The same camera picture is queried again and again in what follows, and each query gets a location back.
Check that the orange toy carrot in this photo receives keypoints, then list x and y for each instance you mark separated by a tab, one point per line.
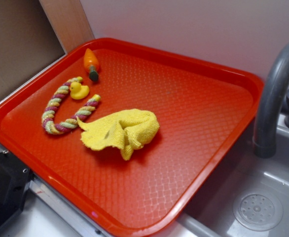
91	65

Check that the yellow crumpled cloth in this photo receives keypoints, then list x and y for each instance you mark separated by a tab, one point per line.
127	130

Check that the grey curved faucet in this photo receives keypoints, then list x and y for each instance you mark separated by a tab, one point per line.
272	100

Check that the round sink drain strainer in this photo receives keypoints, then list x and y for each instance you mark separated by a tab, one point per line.
257	210

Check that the brown cardboard panel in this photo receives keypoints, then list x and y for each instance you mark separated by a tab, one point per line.
36	33

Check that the grey toy sink basin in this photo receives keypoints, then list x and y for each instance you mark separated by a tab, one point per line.
210	212

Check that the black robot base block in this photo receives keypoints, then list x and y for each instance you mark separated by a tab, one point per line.
15	179

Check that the yellow rubber duck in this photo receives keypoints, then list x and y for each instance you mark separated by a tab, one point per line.
78	91

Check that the red plastic tray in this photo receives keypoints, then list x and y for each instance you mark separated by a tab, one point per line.
202	109

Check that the multicolour twisted rope toy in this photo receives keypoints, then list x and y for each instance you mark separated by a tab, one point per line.
47	118

